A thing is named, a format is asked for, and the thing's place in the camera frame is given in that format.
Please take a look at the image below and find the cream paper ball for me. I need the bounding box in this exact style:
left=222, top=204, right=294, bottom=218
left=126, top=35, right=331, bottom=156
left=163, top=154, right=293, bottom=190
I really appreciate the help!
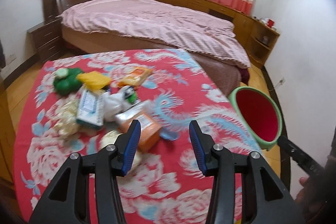
left=99, top=130, right=143, bottom=172

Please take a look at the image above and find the cream plastic bag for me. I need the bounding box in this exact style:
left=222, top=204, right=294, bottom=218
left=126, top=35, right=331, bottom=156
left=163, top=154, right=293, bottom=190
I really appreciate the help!
left=54, top=98, right=80, bottom=139

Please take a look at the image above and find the white medicine box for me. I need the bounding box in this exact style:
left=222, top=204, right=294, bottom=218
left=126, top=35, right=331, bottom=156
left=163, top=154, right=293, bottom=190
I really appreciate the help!
left=76, top=88, right=104, bottom=130

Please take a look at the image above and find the silver foil wrapper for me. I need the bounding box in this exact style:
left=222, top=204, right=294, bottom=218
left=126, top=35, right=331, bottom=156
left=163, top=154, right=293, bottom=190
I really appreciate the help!
left=115, top=100, right=151, bottom=124

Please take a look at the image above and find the white cloth sock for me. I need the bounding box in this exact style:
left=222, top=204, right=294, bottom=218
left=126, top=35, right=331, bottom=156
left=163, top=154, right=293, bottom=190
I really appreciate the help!
left=102, top=92, right=130, bottom=122

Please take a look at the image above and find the orange cardboard box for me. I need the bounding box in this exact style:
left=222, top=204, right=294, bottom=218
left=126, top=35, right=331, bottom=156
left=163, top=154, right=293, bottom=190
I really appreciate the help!
left=119, top=111, right=162, bottom=153

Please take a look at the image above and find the yellow foam fruit net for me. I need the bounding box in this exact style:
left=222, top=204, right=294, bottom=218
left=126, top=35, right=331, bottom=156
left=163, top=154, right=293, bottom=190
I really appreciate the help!
left=76, top=71, right=112, bottom=91

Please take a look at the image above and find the orange snack packet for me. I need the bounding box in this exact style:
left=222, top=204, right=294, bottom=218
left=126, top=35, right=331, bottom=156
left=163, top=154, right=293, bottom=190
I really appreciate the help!
left=117, top=67, right=153, bottom=88

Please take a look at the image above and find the person's right hand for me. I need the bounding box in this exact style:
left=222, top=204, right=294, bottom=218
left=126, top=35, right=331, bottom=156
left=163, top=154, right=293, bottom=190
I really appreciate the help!
left=295, top=177, right=326, bottom=217

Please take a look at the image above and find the red bin with green rim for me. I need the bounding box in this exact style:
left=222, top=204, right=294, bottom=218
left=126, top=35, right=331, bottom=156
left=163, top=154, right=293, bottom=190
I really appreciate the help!
left=228, top=86, right=282, bottom=151

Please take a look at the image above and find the red floral tablecloth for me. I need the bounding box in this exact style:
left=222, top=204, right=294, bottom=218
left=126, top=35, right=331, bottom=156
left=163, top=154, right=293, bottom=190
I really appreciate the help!
left=14, top=50, right=260, bottom=223

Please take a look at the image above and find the green clover squishy toy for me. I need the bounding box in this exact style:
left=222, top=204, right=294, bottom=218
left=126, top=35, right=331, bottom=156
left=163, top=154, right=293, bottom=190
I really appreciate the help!
left=53, top=68, right=84, bottom=96

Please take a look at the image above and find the wooden corner shelf unit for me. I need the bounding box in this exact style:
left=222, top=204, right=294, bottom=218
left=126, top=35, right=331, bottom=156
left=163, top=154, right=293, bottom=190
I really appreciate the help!
left=245, top=20, right=280, bottom=69

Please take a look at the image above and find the red box on shelf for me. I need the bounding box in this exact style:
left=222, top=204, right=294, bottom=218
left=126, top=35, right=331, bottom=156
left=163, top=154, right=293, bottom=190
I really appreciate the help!
left=267, top=19, right=274, bottom=28

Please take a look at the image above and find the long wooden low cabinet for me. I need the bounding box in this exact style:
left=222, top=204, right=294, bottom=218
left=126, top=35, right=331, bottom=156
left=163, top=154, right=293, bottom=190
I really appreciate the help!
left=156, top=0, right=255, bottom=48

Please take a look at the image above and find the dark wooden nightstand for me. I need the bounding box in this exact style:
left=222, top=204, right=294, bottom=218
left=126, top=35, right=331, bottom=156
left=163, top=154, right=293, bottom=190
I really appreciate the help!
left=27, top=19, right=65, bottom=63

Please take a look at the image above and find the pink checked bedspread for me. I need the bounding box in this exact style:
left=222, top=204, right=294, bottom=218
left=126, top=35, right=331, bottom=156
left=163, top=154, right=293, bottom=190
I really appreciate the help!
left=59, top=0, right=251, bottom=69

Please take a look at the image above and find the wall outlet with cable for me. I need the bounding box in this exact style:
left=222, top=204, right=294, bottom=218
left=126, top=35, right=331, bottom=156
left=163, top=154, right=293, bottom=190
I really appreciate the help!
left=274, top=77, right=285, bottom=89

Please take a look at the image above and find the bed with brown frame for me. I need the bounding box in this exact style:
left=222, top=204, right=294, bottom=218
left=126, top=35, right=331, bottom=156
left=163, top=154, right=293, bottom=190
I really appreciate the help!
left=62, top=26, right=250, bottom=95

